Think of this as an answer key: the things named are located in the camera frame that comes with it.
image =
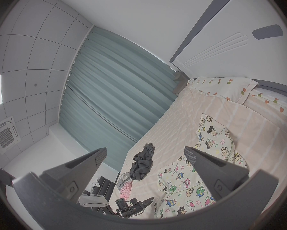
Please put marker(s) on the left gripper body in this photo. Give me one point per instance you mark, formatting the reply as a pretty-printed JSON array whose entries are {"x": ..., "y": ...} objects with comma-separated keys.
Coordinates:
[{"x": 137, "y": 207}]

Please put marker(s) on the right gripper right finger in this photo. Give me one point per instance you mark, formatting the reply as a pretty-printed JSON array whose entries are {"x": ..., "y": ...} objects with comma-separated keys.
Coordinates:
[{"x": 213, "y": 171}]

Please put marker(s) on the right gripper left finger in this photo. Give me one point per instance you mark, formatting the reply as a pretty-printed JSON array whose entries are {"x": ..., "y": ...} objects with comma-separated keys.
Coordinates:
[{"x": 81, "y": 171}]

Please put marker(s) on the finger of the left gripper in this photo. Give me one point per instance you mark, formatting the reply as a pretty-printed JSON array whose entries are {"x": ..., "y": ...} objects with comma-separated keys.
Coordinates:
[{"x": 148, "y": 202}]

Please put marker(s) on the white printed pyjama top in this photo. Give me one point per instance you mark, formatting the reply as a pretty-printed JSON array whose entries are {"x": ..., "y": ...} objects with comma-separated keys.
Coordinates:
[{"x": 179, "y": 176}]

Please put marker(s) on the grey and white garment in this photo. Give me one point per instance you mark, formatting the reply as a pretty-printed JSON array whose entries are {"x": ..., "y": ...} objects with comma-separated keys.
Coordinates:
[{"x": 124, "y": 178}]

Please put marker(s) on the black garment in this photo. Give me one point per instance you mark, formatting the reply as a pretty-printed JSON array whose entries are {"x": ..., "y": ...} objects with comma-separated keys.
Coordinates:
[{"x": 141, "y": 164}]

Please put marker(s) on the blue-green curtain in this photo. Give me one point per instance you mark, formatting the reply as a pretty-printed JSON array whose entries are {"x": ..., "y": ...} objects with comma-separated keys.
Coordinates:
[
  {"x": 114, "y": 75},
  {"x": 90, "y": 123}
]

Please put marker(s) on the bed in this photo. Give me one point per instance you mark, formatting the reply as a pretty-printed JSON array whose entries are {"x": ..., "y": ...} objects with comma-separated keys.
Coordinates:
[{"x": 181, "y": 118}]

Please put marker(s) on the white ceiling air vent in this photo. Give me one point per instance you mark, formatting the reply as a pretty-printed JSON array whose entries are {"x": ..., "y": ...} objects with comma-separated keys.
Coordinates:
[{"x": 5, "y": 135}]

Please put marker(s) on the white printed pillow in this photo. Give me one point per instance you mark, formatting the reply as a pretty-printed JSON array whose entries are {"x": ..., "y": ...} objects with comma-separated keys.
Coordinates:
[{"x": 225, "y": 87}]

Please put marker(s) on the grey bedside table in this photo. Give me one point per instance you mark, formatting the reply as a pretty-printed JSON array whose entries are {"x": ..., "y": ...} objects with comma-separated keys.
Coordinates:
[{"x": 179, "y": 83}]

